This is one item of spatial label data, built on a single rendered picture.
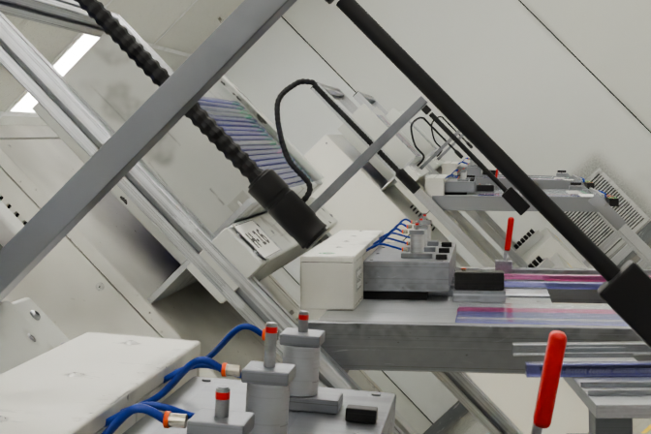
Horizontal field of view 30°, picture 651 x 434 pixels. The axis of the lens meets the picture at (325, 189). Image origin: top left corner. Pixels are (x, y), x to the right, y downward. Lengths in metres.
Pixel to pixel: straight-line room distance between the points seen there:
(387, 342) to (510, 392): 3.65
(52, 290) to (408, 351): 0.48
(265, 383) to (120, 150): 0.14
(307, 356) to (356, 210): 4.44
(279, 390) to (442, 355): 0.98
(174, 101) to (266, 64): 7.79
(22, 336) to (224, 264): 0.74
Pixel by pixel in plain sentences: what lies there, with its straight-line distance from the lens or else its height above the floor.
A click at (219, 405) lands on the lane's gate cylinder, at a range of 0.51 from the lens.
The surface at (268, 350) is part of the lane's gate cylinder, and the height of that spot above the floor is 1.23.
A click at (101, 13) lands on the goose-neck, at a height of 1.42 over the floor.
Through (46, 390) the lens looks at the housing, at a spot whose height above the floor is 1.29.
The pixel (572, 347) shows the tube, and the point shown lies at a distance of 1.15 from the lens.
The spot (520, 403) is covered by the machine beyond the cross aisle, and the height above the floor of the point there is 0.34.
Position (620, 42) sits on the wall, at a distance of 8.27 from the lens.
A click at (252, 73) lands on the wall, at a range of 8.37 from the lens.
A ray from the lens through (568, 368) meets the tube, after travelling 1.01.
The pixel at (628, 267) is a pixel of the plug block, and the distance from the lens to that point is 0.56.
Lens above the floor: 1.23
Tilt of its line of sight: 4 degrees up
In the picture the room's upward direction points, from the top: 44 degrees counter-clockwise
